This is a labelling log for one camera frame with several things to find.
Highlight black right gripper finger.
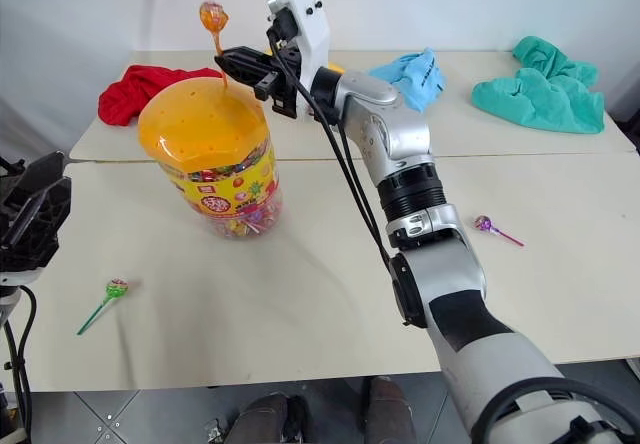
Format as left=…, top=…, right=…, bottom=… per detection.
left=218, top=60, right=275, bottom=89
left=214, top=45, right=276, bottom=72

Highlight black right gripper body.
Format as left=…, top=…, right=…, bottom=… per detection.
left=253, top=7, right=306, bottom=120

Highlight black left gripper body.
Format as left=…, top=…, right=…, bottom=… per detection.
left=0, top=156, right=42, bottom=273

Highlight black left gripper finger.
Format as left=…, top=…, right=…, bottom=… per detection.
left=9, top=176, right=73, bottom=269
left=9, top=151, right=67, bottom=206

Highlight orange lollipop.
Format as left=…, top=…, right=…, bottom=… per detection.
left=198, top=1, right=232, bottom=96

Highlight orange-lidded lollipop jar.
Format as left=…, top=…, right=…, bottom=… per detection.
left=137, top=76, right=284, bottom=241

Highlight green lollipop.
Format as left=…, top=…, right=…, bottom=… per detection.
left=75, top=277, right=132, bottom=336

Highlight red cloth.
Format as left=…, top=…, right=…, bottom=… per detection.
left=97, top=64, right=224, bottom=128

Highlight light blue cloth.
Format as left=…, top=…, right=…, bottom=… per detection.
left=368, top=47, right=447, bottom=114

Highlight purple lollipop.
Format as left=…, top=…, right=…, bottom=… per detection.
left=473, top=214, right=525, bottom=248

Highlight teal green cloth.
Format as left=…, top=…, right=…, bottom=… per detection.
left=471, top=35, right=607, bottom=135

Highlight dark rounded shape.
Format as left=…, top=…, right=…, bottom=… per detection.
left=235, top=393, right=307, bottom=444
left=366, top=376, right=417, bottom=444

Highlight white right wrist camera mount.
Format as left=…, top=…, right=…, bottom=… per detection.
left=273, top=0, right=335, bottom=121

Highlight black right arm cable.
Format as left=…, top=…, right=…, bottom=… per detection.
left=267, top=26, right=401, bottom=275
left=473, top=377, right=640, bottom=444

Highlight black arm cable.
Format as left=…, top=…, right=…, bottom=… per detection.
left=0, top=283, right=39, bottom=444
left=267, top=26, right=401, bottom=275
left=473, top=377, right=640, bottom=444

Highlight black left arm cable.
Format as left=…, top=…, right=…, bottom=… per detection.
left=0, top=283, right=39, bottom=444

